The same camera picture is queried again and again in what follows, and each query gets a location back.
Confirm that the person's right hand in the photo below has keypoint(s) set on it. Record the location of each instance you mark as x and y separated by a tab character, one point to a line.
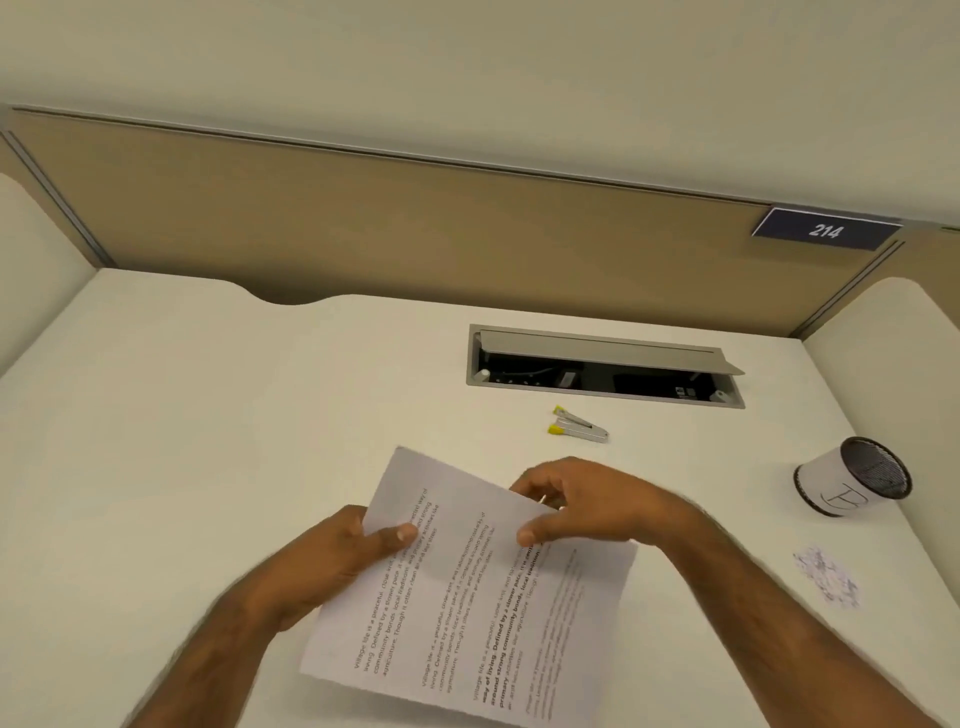
600	506

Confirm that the person's left hand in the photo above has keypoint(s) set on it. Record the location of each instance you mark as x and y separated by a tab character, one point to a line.
337	559

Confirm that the person's right thumb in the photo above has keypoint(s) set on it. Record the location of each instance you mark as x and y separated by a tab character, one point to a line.
544	525

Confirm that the person's left thumb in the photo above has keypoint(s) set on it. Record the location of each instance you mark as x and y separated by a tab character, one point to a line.
390	534

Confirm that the printed white paper sheets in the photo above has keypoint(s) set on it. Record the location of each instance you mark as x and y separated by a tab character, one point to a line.
469	585

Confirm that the person's right forearm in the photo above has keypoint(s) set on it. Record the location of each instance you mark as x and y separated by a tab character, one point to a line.
795	622

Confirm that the person's left forearm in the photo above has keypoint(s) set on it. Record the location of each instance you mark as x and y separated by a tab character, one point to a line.
202	660

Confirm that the yellow and silver stapler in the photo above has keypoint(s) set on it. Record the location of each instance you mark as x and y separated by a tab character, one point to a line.
579	427

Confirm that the crumpled printed paper scrap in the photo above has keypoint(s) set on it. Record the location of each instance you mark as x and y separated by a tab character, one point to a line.
827	576

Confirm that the beige desk partition panel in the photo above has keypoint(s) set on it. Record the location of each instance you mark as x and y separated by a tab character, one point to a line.
450	232

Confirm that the black mesh pen cup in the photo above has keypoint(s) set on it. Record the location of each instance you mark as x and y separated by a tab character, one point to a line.
855	480

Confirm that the dark blue number sign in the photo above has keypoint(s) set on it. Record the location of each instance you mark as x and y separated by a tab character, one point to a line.
825	229

